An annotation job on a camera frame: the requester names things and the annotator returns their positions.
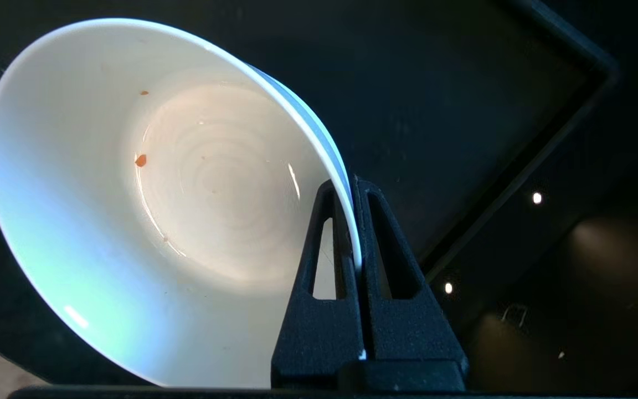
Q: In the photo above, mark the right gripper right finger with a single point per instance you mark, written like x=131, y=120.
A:
x=407, y=332

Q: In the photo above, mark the black tray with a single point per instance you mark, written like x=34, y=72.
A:
x=435, y=111

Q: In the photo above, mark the orange food scrap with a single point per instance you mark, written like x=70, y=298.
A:
x=140, y=160

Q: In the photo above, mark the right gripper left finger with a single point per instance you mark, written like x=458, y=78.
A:
x=319, y=332

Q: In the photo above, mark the white ceramic bowl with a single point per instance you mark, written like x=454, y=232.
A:
x=130, y=221

